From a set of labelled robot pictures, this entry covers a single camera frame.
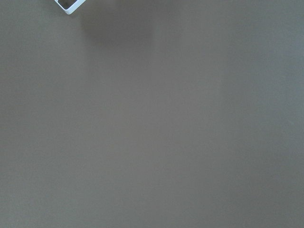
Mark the white dish rack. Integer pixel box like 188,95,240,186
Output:
54,0,86,15

